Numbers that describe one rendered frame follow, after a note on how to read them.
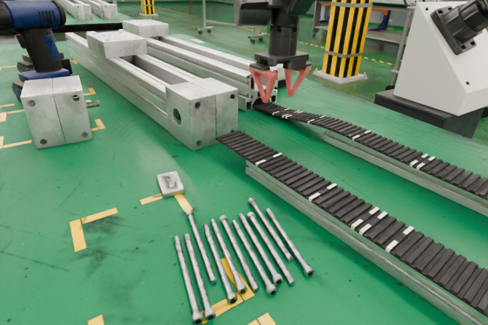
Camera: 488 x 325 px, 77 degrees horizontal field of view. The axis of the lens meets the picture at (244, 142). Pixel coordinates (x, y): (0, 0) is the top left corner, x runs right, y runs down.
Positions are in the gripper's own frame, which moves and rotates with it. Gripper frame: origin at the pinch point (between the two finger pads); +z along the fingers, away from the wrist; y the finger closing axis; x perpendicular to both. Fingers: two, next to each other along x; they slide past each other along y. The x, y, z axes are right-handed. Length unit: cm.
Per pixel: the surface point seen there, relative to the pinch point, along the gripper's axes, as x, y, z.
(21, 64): -60, 41, 0
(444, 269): 42.2, 19.1, 1.3
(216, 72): -18.4, 3.9, -1.7
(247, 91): -5.4, 4.2, -0.2
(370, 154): 23.9, 1.1, 3.3
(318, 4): -404, -507, 16
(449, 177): 36.1, 2.1, 1.0
